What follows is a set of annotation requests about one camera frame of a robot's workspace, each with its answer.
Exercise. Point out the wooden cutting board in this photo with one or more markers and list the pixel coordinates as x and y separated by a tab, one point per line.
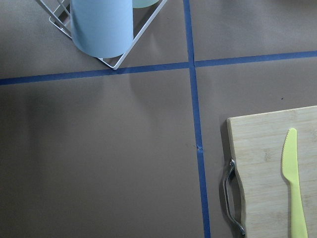
256	143

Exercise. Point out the light blue cup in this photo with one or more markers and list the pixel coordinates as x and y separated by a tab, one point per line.
102	28

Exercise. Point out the mint green cup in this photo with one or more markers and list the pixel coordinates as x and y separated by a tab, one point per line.
143	3

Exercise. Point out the yellow plastic knife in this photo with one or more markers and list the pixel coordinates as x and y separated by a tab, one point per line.
290	171

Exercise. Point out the metal board handle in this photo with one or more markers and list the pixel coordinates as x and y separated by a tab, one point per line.
229	198

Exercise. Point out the white wire cup rack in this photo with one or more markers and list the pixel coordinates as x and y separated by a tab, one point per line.
142	18

